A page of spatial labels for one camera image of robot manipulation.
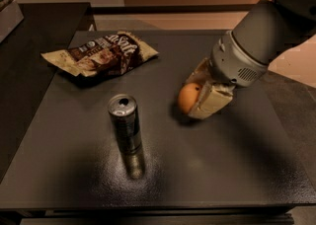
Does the grey box at left edge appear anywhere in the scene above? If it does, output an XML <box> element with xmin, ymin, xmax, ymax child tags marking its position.
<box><xmin>0</xmin><ymin>0</ymin><xmax>24</xmax><ymax>42</ymax></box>

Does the brown chip bag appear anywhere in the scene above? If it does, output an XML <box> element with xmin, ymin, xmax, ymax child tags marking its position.
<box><xmin>41</xmin><ymin>32</ymin><xmax>158</xmax><ymax>78</ymax></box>

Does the silver redbull can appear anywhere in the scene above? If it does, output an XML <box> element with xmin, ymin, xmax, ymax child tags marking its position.
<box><xmin>108</xmin><ymin>94</ymin><xmax>141</xmax><ymax>154</ymax></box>

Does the orange fruit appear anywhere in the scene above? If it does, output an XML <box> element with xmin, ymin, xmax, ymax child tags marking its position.
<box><xmin>178</xmin><ymin>83</ymin><xmax>201</xmax><ymax>114</ymax></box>

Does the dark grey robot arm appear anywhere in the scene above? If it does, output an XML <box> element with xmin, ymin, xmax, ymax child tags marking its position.
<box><xmin>178</xmin><ymin>0</ymin><xmax>316</xmax><ymax>119</ymax></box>

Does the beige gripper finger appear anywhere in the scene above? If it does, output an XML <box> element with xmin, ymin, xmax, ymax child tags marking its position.
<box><xmin>189</xmin><ymin>81</ymin><xmax>235</xmax><ymax>119</ymax></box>
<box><xmin>186</xmin><ymin>58</ymin><xmax>212</xmax><ymax>85</ymax></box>

